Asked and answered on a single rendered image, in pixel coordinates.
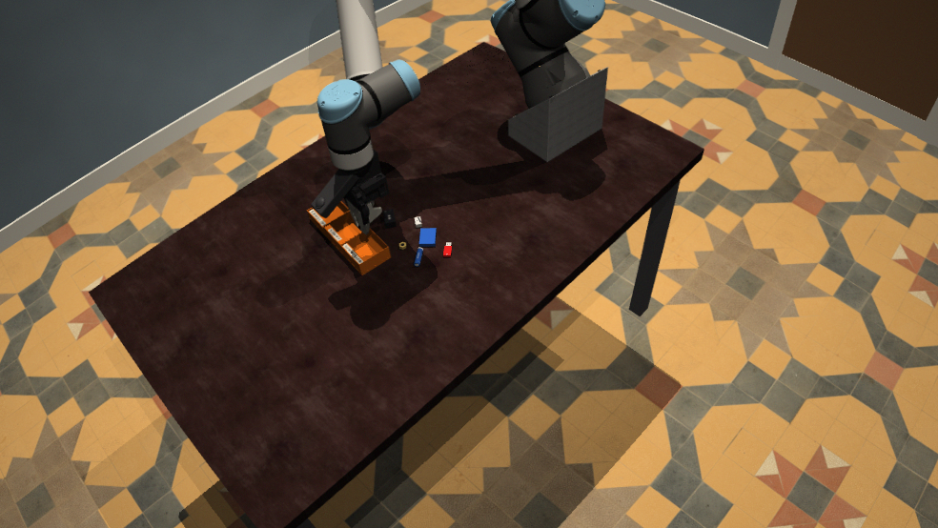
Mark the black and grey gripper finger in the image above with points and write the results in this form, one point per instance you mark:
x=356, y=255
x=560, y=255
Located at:
x=364, y=215
x=352, y=210

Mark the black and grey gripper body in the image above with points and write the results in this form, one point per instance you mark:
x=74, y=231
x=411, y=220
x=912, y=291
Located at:
x=368, y=186

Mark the black 9v battery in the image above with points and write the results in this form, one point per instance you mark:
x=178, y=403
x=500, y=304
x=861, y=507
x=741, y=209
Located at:
x=389, y=218

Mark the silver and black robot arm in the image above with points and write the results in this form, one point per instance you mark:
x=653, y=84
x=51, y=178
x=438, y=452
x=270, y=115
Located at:
x=535, y=46

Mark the orange three-compartment bin rack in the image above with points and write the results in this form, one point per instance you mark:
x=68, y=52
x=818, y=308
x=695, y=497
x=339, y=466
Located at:
x=363, y=251

